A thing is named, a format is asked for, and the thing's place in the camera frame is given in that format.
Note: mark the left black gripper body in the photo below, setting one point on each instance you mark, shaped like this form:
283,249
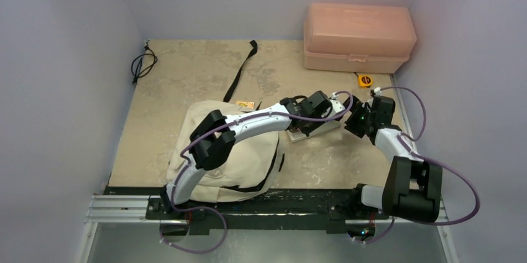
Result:
310,126

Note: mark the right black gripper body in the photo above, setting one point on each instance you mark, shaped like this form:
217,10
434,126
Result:
356,117

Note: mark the Jane Eyre paperback book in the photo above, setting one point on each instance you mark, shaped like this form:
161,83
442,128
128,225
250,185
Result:
305,129

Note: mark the beige canvas backpack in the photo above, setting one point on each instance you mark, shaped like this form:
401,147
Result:
251,167

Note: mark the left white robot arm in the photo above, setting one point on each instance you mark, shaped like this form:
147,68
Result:
227,154

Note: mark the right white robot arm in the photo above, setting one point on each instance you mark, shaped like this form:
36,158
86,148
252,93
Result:
413,186

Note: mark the yellow tape measure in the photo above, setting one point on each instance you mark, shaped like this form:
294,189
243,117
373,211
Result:
364,81

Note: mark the pink plastic storage box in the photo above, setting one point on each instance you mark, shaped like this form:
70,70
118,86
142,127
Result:
357,38

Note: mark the orange banana picture card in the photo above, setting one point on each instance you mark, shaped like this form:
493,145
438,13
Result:
246,104

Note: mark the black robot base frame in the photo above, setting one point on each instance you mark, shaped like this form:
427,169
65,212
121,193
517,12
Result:
334,211

